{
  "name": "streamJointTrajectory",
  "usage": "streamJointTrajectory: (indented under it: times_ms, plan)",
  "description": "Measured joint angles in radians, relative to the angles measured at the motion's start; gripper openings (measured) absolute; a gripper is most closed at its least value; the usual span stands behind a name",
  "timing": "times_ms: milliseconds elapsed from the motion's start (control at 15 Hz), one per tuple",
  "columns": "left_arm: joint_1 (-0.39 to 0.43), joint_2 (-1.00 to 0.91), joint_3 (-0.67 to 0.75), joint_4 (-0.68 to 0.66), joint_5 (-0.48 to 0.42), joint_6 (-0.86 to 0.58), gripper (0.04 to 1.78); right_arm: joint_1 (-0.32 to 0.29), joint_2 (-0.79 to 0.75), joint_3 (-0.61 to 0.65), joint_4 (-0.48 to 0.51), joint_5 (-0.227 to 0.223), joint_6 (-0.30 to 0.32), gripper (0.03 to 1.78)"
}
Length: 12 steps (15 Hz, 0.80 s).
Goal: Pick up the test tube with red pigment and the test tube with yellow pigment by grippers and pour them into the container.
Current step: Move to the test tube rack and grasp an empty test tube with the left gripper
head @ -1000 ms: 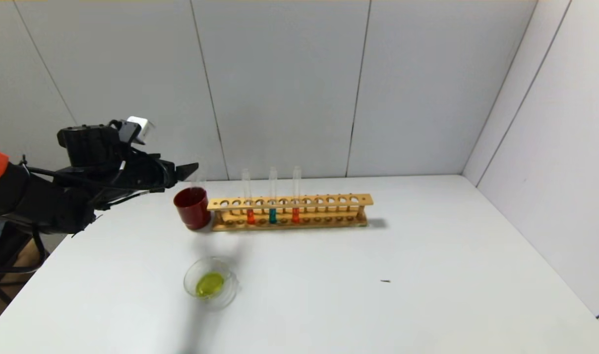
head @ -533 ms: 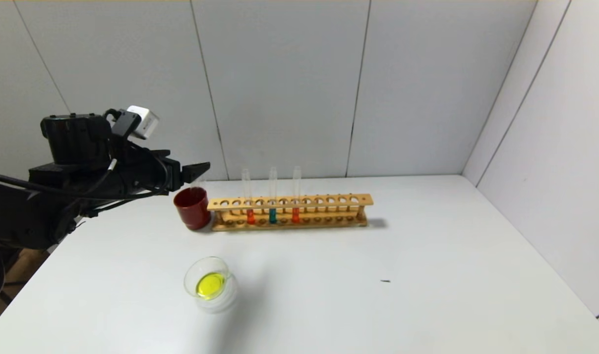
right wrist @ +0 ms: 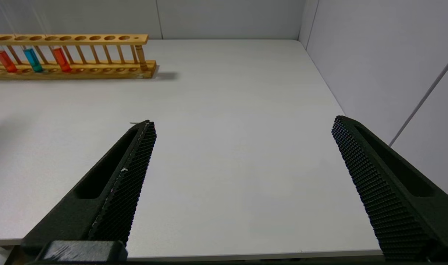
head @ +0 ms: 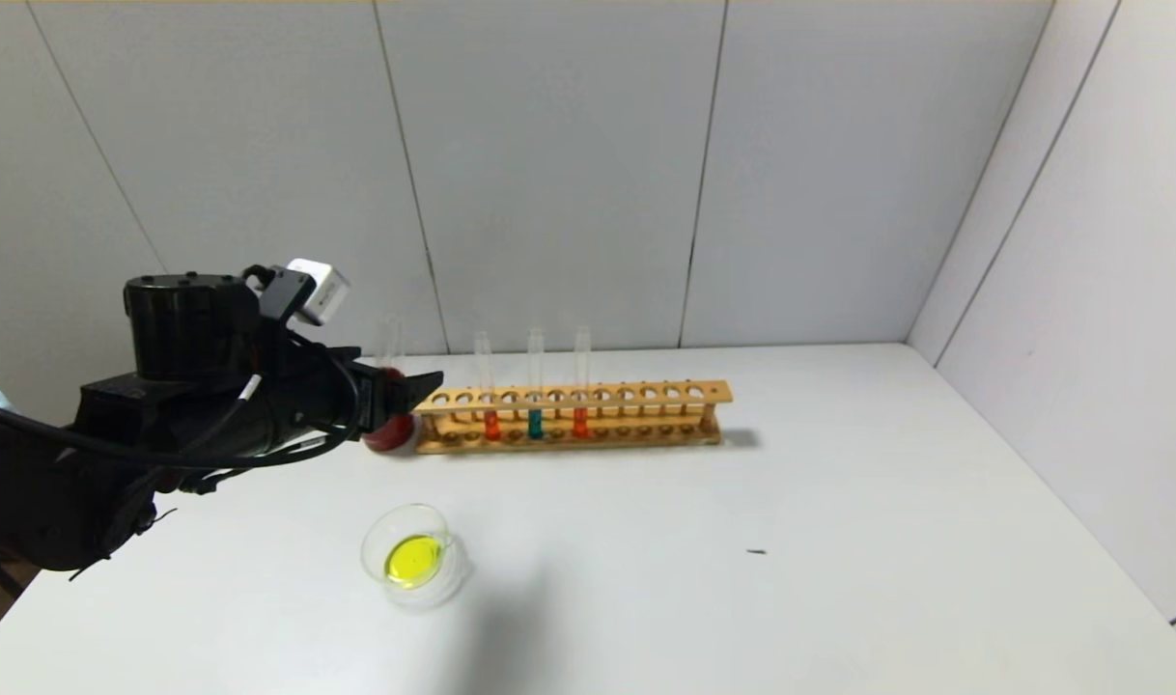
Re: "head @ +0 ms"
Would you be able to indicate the clear glass beaker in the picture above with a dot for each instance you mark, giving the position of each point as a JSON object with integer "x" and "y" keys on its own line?
{"x": 416, "y": 571}

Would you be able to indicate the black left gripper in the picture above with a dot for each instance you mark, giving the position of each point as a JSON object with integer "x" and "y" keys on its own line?
{"x": 386, "y": 397}

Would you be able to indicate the wooden test tube rack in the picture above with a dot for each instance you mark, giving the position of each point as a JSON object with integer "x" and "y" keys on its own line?
{"x": 569, "y": 395}

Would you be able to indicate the empty glass test tube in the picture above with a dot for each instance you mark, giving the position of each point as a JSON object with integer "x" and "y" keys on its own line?
{"x": 396, "y": 343}

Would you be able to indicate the test tube with red liquid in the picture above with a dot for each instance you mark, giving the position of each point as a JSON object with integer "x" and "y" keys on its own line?
{"x": 491, "y": 425}
{"x": 580, "y": 421}

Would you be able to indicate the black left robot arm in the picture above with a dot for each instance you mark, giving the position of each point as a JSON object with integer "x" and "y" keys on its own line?
{"x": 47, "y": 492}

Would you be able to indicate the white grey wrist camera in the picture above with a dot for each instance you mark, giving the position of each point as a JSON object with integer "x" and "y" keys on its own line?
{"x": 316, "y": 290}

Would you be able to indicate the dark red cup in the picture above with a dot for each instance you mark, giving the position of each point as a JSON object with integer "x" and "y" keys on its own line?
{"x": 395, "y": 439}

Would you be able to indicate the test tube with teal liquid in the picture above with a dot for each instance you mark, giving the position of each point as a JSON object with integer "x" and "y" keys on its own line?
{"x": 535, "y": 423}

